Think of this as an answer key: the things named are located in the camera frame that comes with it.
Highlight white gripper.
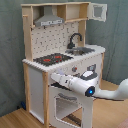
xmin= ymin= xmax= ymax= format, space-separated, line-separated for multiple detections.
xmin=50 ymin=72 xmax=73 ymax=90

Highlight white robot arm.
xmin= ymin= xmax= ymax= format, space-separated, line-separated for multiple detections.
xmin=51 ymin=71 xmax=128 ymax=101

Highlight wooden toy kitchen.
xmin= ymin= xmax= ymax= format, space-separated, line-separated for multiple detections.
xmin=22 ymin=2 xmax=105 ymax=128

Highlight right stove knob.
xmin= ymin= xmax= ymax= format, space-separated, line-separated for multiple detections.
xmin=71 ymin=66 xmax=78 ymax=73

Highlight white oven door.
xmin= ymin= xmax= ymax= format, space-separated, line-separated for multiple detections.
xmin=49 ymin=86 xmax=93 ymax=128

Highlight black stovetop red burners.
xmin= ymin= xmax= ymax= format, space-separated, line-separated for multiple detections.
xmin=34 ymin=53 xmax=71 ymax=66

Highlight grey metal sink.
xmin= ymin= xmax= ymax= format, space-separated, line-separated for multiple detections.
xmin=66 ymin=47 xmax=94 ymax=56

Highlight black toy faucet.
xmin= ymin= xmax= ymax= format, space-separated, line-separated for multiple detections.
xmin=67 ymin=33 xmax=83 ymax=49

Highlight grey range hood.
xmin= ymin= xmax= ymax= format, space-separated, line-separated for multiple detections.
xmin=34 ymin=5 xmax=64 ymax=27

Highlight white microwave cabinet door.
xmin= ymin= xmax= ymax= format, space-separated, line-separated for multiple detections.
xmin=87 ymin=3 xmax=107 ymax=22

